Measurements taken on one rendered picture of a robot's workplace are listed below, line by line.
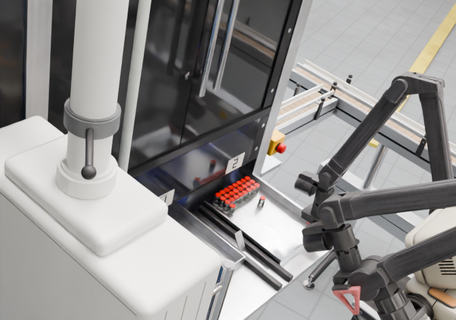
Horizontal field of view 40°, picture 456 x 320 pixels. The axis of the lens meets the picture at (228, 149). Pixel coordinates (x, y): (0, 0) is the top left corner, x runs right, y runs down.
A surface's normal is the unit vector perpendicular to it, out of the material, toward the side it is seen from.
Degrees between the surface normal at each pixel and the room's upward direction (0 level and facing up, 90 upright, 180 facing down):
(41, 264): 90
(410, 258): 79
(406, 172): 0
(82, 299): 90
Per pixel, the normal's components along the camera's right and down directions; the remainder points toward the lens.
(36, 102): 0.73, 0.52
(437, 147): -0.51, 0.25
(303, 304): 0.20, -0.79
